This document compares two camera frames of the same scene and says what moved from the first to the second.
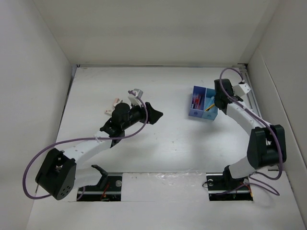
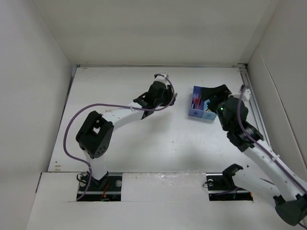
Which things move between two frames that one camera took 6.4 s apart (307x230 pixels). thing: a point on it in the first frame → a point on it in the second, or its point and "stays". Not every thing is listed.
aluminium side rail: (243, 69) stays
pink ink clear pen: (194, 101) stays
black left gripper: (153, 115) → (169, 97)
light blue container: (210, 110) stays
